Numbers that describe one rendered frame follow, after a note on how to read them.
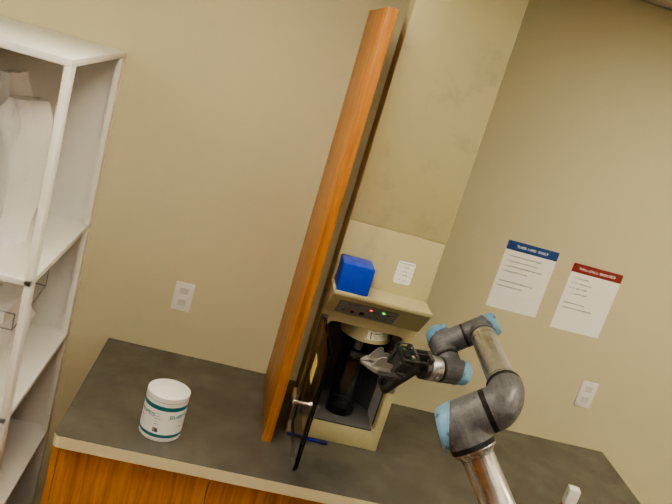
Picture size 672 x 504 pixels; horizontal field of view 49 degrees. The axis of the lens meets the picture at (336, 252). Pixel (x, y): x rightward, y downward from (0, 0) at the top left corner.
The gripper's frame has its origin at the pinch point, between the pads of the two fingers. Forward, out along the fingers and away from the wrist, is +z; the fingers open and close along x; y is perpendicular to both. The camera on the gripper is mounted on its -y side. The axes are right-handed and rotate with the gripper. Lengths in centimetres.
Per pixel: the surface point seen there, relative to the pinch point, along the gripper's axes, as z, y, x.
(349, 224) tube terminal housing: -0.7, 13.2, -44.9
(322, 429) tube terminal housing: -16, -51, -15
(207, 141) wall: 33, -5, -100
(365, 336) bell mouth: -19.1, -17.5, -28.6
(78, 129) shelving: 75, -20, -108
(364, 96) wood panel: 12, 51, -54
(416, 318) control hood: -25.0, 1.5, -20.8
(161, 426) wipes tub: 40, -51, -10
